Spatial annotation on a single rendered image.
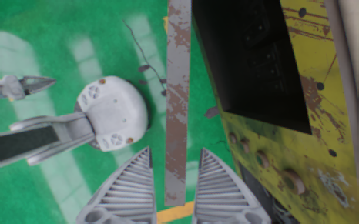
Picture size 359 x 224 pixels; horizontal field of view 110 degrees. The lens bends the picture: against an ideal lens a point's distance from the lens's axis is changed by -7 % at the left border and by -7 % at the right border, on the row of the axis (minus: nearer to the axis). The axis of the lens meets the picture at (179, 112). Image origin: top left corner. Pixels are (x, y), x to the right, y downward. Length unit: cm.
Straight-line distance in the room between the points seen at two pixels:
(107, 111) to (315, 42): 118
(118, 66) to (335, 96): 148
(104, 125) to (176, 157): 110
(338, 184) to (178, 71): 29
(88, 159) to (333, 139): 177
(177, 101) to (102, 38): 154
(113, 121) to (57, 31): 114
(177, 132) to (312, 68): 21
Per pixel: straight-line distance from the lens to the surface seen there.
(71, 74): 176
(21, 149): 85
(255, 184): 84
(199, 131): 144
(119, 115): 118
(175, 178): 18
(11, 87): 87
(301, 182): 39
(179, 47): 17
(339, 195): 34
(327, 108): 27
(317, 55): 26
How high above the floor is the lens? 138
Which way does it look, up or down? 85 degrees down
